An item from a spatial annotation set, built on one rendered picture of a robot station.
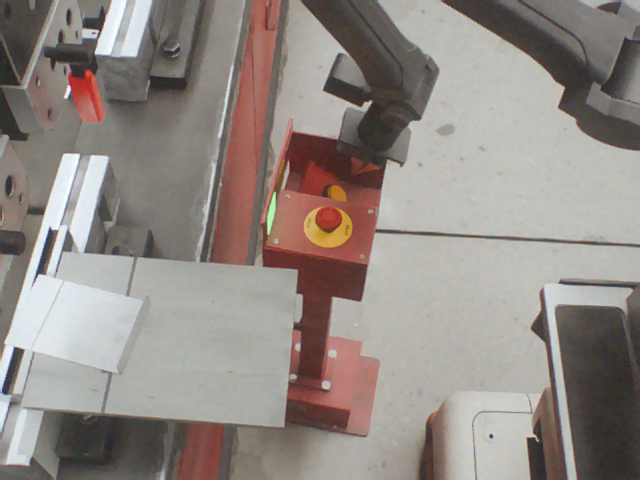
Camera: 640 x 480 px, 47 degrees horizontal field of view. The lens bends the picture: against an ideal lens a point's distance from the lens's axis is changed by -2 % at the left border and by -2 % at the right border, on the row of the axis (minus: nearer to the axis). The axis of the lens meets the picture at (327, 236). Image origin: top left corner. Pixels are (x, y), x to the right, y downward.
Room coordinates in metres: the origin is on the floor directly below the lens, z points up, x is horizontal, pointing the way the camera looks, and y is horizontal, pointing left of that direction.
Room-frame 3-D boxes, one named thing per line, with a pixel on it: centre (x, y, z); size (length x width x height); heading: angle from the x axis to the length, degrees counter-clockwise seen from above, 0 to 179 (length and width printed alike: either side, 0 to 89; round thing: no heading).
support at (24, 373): (0.31, 0.30, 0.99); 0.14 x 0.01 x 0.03; 1
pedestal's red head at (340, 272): (0.66, 0.01, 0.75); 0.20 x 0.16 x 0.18; 174
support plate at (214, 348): (0.32, 0.16, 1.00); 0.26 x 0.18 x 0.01; 91
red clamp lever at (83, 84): (0.47, 0.25, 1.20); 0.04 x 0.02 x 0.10; 91
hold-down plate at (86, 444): (0.36, 0.25, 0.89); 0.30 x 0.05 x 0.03; 1
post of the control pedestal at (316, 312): (0.66, 0.01, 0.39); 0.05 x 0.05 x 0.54; 84
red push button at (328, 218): (0.62, 0.00, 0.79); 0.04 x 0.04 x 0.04
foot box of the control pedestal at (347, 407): (0.66, -0.02, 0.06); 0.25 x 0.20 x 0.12; 84
